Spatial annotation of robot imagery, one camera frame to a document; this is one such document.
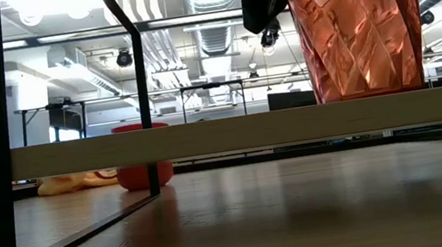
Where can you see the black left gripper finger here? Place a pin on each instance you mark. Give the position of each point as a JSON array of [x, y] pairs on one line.
[[263, 7]]

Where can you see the orange faceted translucent cup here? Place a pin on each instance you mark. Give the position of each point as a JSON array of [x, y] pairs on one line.
[[361, 43]]

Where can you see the black ceiling spotlight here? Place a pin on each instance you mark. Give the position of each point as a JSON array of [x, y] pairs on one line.
[[124, 58], [269, 39], [427, 17]]

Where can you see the black monitor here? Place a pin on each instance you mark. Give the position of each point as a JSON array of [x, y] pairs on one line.
[[291, 99]]

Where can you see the orange yellow cloth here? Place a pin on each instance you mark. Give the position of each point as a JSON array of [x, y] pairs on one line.
[[65, 184]]

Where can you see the silver ceiling air duct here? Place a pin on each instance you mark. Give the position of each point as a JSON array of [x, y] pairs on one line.
[[215, 37]]

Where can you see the black frame background table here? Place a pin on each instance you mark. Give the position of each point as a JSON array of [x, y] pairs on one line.
[[68, 119], [211, 86]]

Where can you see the wooden shelf with black frame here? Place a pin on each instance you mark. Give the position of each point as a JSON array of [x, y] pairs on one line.
[[248, 132]]

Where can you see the black metal table frame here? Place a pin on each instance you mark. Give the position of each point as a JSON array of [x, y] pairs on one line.
[[337, 148]]

